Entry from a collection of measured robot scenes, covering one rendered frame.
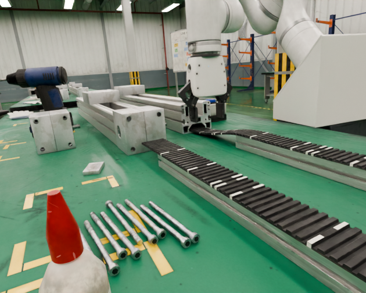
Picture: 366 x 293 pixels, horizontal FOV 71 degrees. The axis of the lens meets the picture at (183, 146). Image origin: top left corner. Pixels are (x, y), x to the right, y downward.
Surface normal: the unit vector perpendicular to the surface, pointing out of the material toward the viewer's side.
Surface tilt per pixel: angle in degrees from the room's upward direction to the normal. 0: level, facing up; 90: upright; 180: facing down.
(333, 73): 90
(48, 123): 90
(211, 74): 90
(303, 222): 0
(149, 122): 90
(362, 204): 0
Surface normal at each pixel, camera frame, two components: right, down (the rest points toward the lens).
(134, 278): -0.07, -0.96
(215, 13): 0.63, 0.18
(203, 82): 0.40, 0.22
